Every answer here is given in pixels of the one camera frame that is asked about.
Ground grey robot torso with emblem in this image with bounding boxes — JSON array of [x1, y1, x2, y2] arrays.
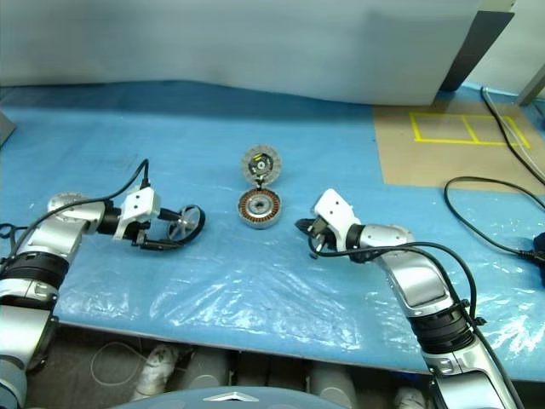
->
[[142, 385, 330, 409]]

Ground thin white cable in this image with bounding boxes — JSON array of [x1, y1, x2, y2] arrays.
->
[[483, 87, 545, 178]]

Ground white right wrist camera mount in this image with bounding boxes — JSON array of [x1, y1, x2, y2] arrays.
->
[[312, 187, 362, 253]]

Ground brown cardboard sheet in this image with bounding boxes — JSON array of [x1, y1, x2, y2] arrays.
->
[[371, 89, 545, 199]]

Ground grey metal frame leg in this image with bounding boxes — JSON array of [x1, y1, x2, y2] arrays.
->
[[516, 60, 545, 107]]

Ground thin black cable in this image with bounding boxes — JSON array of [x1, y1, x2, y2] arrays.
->
[[480, 84, 545, 186]]

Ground black spoked rotor wheel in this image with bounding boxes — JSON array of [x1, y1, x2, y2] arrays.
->
[[167, 204, 209, 247]]

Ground thin white floor cord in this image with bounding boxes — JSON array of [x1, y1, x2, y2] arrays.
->
[[89, 340, 144, 385]]

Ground black power plug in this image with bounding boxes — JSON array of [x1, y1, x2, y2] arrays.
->
[[531, 231, 545, 268]]

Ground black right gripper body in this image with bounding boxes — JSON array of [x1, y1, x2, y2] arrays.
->
[[302, 216, 338, 257]]

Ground white shoe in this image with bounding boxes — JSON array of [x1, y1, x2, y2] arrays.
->
[[129, 343, 180, 403], [393, 386, 427, 409]]

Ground blue plastic table cover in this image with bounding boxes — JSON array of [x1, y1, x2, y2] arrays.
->
[[0, 79, 545, 383]]

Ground white backdrop board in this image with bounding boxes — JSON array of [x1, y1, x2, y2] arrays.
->
[[0, 0, 481, 107]]

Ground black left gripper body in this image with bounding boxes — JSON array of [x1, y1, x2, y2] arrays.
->
[[129, 211, 166, 251]]

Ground round silver housing lid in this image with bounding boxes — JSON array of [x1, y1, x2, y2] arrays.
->
[[240, 144, 283, 187]]

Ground grey metal wedge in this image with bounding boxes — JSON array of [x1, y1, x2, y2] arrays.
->
[[0, 107, 18, 149]]

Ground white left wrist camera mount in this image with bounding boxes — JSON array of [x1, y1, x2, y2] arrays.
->
[[112, 187, 163, 243]]

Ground black looped power cable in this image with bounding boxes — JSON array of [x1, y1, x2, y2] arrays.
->
[[443, 176, 545, 259]]

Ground silver motor housing with windings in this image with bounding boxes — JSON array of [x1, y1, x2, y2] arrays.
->
[[235, 187, 285, 232]]

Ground grey rounded leg shape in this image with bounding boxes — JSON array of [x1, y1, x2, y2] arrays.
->
[[178, 350, 233, 391], [307, 366, 359, 409]]

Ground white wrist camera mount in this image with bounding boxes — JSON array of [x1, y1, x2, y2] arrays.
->
[[312, 187, 362, 253], [112, 187, 163, 243]]

